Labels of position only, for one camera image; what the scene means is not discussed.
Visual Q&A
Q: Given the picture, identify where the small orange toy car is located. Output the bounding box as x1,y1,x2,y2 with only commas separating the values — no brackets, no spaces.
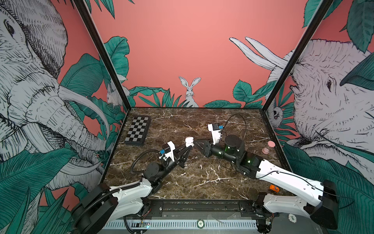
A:
269,185,280,193

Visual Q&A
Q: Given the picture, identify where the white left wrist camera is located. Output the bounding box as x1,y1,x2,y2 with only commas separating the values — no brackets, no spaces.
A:
159,141,175,162

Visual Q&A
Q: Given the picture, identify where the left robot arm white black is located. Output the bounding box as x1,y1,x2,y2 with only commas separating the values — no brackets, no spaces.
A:
71,144,193,234

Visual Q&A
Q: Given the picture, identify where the black white checkerboard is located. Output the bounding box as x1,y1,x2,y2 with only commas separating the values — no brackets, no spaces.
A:
124,116,152,146

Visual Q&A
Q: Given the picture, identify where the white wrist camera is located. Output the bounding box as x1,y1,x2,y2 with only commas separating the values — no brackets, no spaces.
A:
207,123,224,145
159,141,175,162

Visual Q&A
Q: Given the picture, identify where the black metal frame post left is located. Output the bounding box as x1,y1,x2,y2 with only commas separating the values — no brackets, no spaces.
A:
74,0,131,111

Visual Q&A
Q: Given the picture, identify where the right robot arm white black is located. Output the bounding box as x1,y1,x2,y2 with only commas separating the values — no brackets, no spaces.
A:
193,123,339,230

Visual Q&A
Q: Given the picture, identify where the black metal frame post right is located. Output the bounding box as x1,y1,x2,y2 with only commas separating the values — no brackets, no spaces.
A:
262,0,333,112

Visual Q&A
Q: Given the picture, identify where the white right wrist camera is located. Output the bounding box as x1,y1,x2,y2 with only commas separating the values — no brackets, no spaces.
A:
207,123,224,145

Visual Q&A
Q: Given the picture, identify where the white slotted cable duct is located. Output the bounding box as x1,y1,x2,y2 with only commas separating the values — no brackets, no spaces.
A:
104,219,257,230

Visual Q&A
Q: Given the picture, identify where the pink hourglass timer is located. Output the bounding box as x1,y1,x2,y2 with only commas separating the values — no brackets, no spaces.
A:
262,141,276,155

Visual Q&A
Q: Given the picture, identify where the black metal frame post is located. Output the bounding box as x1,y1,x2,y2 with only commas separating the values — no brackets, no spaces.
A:
74,0,131,111
262,0,333,112

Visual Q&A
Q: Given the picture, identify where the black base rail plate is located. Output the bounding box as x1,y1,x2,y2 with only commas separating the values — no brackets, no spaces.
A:
132,199,279,220

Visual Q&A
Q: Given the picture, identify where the white earbuds charging case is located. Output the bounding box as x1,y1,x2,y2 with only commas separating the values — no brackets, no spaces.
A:
185,136,194,147

